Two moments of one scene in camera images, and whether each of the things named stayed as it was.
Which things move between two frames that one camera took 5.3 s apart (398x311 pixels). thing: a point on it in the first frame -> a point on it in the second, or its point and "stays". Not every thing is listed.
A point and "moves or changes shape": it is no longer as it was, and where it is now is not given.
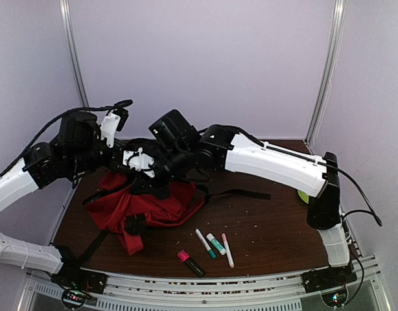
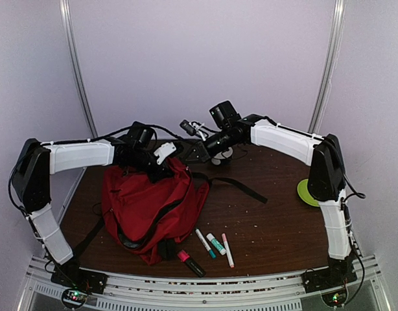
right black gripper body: x=162 y=191 -> x=206 y=156
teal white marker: x=205 y=243 stays
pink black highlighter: x=185 y=257 stays
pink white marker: x=228 y=253 stays
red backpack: x=126 y=205 moves or changes shape
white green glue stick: x=216 y=243 stays
